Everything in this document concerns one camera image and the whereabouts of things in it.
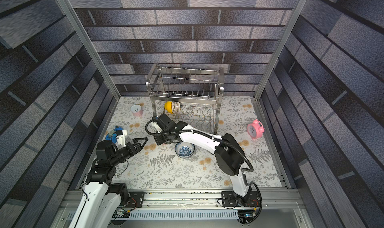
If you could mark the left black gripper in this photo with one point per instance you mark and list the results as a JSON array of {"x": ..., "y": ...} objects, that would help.
[{"x": 137, "y": 145}]

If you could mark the yellow bowl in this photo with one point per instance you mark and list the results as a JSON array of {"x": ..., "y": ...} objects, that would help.
[{"x": 168, "y": 107}]

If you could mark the brown patterned bowl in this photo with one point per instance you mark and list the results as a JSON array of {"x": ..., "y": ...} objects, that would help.
[{"x": 176, "y": 107}]

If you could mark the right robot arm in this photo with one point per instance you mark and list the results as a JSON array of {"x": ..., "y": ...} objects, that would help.
[{"x": 230, "y": 157}]

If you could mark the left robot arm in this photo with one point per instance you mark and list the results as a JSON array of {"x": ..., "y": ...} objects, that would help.
[{"x": 101, "y": 198}]

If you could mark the stainless steel dish rack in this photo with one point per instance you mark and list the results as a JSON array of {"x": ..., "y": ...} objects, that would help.
[{"x": 199, "y": 91}]

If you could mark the blue white patterned bowl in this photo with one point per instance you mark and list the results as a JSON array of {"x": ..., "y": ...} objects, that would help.
[{"x": 184, "y": 149}]

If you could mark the blue tape dispenser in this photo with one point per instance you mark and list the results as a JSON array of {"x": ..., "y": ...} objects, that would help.
[{"x": 112, "y": 135}]

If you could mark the pink white cup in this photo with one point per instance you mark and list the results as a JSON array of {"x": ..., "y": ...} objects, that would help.
[{"x": 137, "y": 110}]

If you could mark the floral tablecloth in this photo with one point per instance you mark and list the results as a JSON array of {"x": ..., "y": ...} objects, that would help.
[{"x": 158, "y": 167}]

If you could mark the pink alarm clock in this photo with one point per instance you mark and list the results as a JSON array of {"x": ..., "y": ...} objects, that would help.
[{"x": 255, "y": 129}]

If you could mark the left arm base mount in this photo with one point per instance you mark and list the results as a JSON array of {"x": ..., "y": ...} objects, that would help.
[{"x": 135, "y": 201}]

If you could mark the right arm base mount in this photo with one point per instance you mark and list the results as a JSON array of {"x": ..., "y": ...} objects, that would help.
[{"x": 231, "y": 199}]

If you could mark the aluminium front rail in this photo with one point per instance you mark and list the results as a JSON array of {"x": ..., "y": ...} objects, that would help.
[{"x": 200, "y": 199}]

